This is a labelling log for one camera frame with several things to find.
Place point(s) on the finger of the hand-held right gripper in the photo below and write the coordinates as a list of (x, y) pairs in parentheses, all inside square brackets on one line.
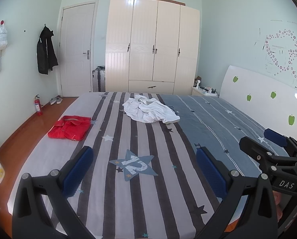
[(253, 148), (275, 137)]

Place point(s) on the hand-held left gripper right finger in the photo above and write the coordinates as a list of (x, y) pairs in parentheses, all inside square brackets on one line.
[(210, 174)]

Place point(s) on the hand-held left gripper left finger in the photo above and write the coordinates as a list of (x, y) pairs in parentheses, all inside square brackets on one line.
[(76, 171)]

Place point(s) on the plain white sweatshirt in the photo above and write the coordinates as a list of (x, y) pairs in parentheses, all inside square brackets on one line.
[(161, 114)]

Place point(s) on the red shirt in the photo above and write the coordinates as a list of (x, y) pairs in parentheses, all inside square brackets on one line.
[(68, 128)]

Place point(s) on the white headboard with apple stickers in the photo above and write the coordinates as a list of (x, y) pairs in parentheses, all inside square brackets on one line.
[(258, 84)]

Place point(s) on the bed with striped sheet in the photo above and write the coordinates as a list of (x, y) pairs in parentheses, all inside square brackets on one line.
[(138, 142)]

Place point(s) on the small gadgets pile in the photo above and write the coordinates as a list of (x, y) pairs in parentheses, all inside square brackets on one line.
[(209, 89)]

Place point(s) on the red fire extinguisher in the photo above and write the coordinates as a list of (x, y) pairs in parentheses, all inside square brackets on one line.
[(38, 105)]

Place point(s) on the white nightstand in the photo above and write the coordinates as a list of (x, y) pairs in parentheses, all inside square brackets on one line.
[(197, 92)]

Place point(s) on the white desk lamp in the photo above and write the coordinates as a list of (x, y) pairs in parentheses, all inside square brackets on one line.
[(197, 82)]

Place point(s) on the silver suitcase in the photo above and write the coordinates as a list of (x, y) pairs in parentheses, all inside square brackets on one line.
[(98, 79)]

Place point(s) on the white door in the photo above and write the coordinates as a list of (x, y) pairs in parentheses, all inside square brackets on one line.
[(76, 49)]

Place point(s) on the black jacket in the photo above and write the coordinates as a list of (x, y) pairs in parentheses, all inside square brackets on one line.
[(45, 52)]

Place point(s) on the cream wardrobe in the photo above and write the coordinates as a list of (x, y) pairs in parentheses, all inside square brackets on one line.
[(151, 42)]

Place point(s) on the white plastic bag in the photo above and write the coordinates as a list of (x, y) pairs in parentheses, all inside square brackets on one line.
[(0, 37)]

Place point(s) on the brown cardboard box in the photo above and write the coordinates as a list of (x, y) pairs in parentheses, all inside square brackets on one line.
[(168, 0)]

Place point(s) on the wall sticker decoration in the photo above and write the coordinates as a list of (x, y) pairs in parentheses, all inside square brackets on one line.
[(279, 33)]

